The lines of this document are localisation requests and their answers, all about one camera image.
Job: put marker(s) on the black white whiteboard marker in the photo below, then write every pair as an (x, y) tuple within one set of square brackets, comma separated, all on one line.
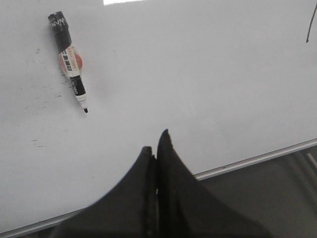
[(69, 60)]

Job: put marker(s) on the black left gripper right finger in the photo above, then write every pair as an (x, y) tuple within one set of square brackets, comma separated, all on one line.
[(188, 210)]

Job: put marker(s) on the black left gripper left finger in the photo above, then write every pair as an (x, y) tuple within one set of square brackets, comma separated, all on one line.
[(127, 211)]

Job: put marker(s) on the white whiteboard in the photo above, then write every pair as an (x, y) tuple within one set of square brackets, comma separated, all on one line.
[(230, 79)]

